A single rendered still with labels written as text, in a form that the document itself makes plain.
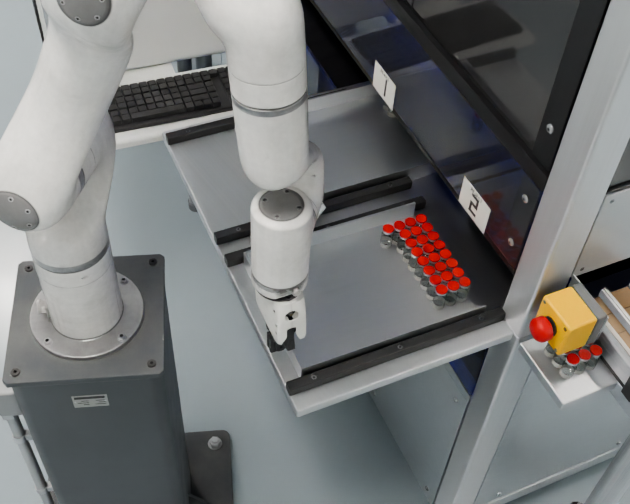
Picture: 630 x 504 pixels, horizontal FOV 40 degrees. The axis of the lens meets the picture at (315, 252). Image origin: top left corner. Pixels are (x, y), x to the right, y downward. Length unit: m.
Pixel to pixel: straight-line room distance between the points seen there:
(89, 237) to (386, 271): 0.54
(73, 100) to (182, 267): 1.65
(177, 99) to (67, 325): 0.68
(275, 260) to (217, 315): 1.41
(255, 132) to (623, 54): 0.45
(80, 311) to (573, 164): 0.78
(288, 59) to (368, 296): 0.65
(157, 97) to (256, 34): 1.05
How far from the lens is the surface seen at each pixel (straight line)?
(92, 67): 1.06
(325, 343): 1.46
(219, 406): 2.42
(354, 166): 1.74
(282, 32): 0.95
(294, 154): 1.06
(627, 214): 1.40
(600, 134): 1.20
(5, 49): 3.61
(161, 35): 2.06
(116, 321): 1.51
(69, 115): 1.13
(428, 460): 2.12
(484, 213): 1.49
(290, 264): 1.20
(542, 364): 1.51
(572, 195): 1.27
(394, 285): 1.55
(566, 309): 1.39
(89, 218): 1.34
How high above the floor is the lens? 2.09
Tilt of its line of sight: 49 degrees down
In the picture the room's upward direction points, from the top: 4 degrees clockwise
